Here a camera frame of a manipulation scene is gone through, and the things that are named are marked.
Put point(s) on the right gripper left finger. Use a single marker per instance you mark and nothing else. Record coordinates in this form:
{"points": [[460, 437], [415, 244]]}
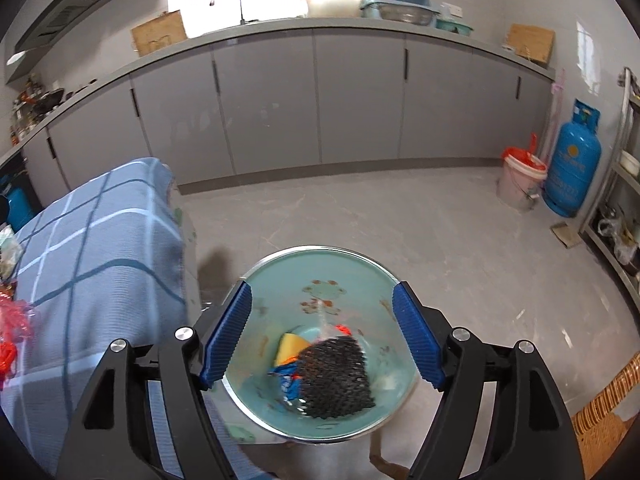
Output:
{"points": [[143, 406]]}

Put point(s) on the black foam net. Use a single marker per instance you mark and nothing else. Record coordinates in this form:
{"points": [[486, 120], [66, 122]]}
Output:
{"points": [[334, 382]]}

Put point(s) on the teal trash bin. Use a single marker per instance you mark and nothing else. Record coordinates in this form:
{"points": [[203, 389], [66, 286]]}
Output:
{"points": [[318, 292]]}

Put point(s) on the grey kitchen counter cabinets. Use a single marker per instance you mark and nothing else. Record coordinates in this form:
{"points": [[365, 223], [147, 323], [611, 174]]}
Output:
{"points": [[287, 98]]}

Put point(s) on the kitchen faucet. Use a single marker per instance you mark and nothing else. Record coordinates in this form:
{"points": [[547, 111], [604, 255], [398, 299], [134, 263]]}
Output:
{"points": [[228, 12]]}

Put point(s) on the wicker chair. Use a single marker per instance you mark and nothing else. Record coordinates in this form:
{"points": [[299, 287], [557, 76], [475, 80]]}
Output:
{"points": [[599, 431]]}

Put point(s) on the red snack wrapper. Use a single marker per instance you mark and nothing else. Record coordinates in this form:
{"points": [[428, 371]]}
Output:
{"points": [[15, 327]]}

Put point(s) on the blue checkered tablecloth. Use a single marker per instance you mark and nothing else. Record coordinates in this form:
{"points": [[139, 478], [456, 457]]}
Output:
{"points": [[105, 262]]}

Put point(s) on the yellow sponge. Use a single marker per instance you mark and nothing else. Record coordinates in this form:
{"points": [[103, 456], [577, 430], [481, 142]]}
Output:
{"points": [[289, 347]]}

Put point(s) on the cardboard scrap on floor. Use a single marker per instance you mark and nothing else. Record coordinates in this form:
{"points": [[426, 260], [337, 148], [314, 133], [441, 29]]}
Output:
{"points": [[566, 235]]}

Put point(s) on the metal shelf rack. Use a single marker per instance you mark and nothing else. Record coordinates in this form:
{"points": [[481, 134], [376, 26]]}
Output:
{"points": [[612, 222]]}

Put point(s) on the blue gas cylinder under counter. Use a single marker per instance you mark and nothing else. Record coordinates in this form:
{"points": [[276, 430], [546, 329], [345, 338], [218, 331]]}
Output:
{"points": [[16, 209]]}

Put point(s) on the pink bucket red lid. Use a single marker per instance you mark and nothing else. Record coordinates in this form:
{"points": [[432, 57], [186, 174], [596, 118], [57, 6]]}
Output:
{"points": [[521, 180]]}

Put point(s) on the blue gas cylinder right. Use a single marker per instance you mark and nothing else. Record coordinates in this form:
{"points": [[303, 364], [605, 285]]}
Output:
{"points": [[574, 162]]}

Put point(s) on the black wok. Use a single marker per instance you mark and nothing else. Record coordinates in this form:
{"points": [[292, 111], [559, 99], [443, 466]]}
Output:
{"points": [[49, 100]]}

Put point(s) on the wooden cutting board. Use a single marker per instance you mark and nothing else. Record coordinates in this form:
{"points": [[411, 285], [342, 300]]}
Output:
{"points": [[531, 42]]}

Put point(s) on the cardboard box by sink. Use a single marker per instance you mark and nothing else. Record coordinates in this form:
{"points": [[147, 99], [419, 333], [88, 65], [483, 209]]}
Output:
{"points": [[160, 32]]}

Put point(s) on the metal bowl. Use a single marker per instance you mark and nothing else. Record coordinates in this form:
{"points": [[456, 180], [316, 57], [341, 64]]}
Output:
{"points": [[407, 14]]}

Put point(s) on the black range hood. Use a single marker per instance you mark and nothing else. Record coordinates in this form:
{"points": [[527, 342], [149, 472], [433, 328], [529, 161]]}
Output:
{"points": [[54, 21]]}

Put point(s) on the white plastic basin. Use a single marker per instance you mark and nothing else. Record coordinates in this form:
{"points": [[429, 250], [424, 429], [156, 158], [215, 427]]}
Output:
{"points": [[333, 8]]}

